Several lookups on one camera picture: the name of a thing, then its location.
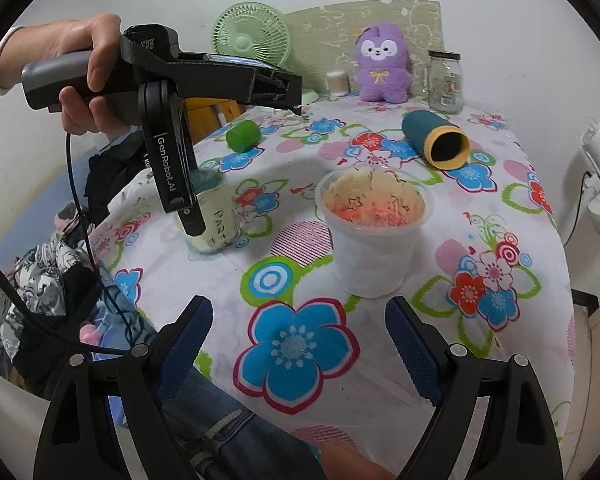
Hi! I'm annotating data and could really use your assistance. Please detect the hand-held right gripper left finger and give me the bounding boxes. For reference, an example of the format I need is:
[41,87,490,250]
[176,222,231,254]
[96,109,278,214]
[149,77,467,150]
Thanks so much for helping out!
[34,295,215,480]

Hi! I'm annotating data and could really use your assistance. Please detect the wooden stool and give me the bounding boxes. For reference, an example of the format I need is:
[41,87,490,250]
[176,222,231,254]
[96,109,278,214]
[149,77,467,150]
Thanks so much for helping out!
[184,97,241,147]

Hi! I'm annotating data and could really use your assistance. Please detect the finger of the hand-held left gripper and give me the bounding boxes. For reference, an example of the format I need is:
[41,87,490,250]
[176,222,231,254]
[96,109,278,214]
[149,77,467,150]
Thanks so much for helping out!
[176,109,205,237]

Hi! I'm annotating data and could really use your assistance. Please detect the black power cable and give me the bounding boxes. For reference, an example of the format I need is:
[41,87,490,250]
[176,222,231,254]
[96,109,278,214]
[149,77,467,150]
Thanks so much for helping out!
[561,169,593,248]

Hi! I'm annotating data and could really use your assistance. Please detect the green patterned headboard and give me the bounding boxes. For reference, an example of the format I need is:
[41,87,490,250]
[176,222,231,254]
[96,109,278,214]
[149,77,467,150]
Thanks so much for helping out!
[282,0,444,97]

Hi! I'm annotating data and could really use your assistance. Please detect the teal tumbler with yellow rim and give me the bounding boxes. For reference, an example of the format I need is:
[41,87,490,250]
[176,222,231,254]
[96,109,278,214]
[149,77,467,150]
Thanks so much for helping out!
[401,109,471,170]

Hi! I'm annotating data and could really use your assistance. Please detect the person's jeans leg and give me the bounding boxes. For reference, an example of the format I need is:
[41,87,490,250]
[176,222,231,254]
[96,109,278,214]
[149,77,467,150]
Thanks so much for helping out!
[105,360,327,480]

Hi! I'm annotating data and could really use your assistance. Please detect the person's left forearm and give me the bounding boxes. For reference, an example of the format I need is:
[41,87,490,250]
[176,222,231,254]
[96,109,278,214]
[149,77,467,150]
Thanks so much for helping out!
[0,24,63,111]

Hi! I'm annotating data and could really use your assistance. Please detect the floral tablecloth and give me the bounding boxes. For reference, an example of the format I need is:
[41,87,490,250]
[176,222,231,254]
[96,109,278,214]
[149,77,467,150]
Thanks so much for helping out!
[87,94,579,480]

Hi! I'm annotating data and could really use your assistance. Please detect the person's left hand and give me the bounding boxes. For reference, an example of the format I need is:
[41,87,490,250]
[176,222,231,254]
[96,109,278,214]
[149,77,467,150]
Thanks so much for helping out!
[54,13,147,137]

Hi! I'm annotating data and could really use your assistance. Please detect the clear plastic cup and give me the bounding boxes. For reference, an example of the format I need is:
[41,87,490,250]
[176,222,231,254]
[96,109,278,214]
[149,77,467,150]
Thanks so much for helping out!
[314,167,435,297]

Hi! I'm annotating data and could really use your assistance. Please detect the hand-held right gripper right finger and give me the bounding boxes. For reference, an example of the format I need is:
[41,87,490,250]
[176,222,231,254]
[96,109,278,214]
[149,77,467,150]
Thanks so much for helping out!
[384,296,565,480]

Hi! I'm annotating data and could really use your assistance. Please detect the purple plush toy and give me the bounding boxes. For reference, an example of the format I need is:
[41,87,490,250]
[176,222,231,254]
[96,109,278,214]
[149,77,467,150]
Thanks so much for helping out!
[353,22,415,104]

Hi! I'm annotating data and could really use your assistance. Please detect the pale green glass jar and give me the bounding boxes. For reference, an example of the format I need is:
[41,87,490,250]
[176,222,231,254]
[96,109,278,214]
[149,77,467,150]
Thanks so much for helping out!
[187,179,244,257]

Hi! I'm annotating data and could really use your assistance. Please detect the dark clothes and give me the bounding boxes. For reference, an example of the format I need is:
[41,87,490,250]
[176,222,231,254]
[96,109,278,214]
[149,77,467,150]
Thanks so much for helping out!
[86,129,157,227]

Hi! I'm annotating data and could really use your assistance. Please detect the small green cup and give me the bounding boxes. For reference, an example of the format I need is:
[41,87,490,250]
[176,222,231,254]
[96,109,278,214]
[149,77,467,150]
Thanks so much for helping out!
[225,119,261,153]

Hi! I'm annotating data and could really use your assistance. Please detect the green desk fan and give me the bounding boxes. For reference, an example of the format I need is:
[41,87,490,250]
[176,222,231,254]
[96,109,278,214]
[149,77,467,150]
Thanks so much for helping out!
[212,2,319,107]

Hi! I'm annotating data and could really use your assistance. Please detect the black and white printed cloth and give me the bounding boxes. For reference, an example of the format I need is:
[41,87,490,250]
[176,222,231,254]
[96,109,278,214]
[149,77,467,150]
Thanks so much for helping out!
[0,199,131,402]

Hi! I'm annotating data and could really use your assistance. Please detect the thin black cable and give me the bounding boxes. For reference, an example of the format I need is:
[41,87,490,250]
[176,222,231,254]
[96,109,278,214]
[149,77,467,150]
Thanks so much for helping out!
[64,130,137,348]

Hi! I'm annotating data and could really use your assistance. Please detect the cotton swab container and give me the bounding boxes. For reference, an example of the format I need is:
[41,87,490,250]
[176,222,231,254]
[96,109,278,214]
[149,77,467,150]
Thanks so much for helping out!
[325,69,351,99]

